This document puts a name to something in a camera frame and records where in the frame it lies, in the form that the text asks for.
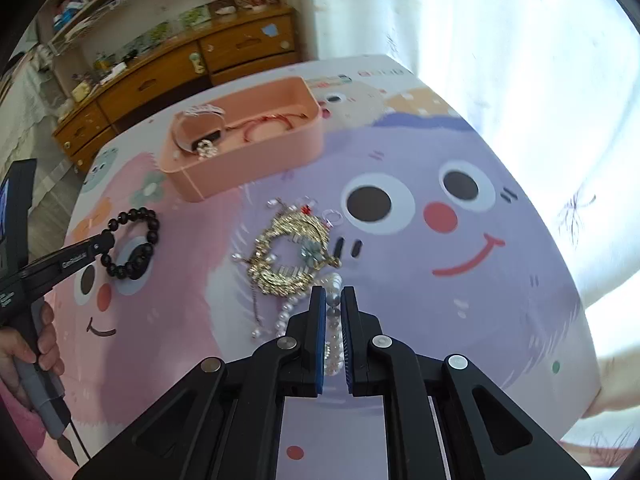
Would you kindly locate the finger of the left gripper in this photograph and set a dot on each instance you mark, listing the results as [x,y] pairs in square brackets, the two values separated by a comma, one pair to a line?
[56,267]

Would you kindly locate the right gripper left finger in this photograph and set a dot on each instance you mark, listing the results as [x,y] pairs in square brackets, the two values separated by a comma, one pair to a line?
[222,420]

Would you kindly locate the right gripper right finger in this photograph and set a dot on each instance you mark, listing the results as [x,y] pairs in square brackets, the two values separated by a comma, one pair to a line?
[444,419]

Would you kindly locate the gold rhinestone hair piece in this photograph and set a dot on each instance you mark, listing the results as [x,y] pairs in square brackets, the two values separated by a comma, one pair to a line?
[289,251]

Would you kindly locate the pink plastic tray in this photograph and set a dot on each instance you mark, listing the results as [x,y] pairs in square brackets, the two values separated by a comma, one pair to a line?
[271,128]

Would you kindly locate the small silver earring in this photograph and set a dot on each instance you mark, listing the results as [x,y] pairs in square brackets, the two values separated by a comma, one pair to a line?
[332,218]

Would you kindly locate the right hand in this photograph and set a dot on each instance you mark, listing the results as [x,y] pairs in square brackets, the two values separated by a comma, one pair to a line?
[620,382]

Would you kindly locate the white lace covered cabinet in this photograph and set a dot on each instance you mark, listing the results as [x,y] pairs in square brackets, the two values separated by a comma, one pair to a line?
[31,102]

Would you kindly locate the pink blanket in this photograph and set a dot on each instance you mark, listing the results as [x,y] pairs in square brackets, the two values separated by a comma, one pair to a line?
[31,429]

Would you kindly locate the cartoon printed table mat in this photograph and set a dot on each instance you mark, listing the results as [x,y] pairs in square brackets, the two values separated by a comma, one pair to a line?
[352,174]

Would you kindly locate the wooden desk with drawers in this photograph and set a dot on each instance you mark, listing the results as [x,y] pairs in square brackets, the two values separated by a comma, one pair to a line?
[214,53]

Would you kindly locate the white floral curtain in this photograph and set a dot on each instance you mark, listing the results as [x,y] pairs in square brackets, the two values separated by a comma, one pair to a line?
[553,88]

